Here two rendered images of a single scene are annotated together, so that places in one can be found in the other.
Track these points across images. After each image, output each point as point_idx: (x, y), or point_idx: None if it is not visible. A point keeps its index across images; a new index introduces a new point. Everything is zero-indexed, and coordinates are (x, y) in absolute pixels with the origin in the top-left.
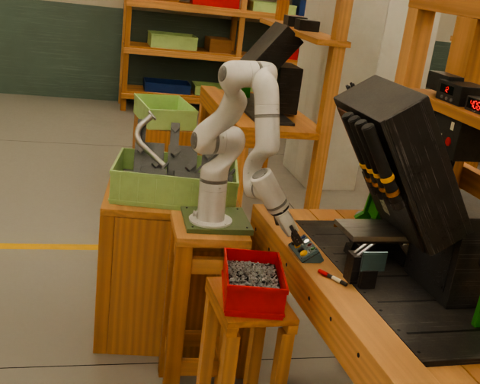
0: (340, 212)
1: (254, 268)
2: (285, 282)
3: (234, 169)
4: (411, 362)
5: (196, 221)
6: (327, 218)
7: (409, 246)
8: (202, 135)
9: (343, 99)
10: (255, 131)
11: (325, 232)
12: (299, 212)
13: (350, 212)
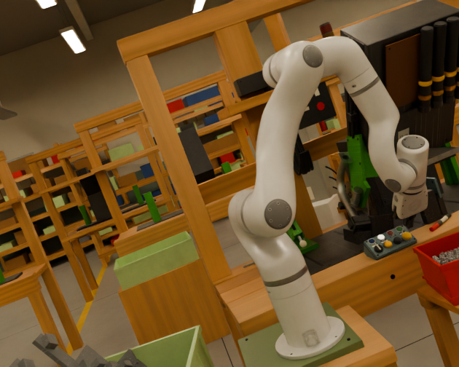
0: (231, 288)
1: (455, 257)
2: None
3: (130, 349)
4: None
5: (329, 339)
6: (253, 287)
7: (374, 194)
8: (288, 191)
9: (382, 37)
10: (382, 100)
11: (310, 265)
12: (244, 302)
13: (225, 285)
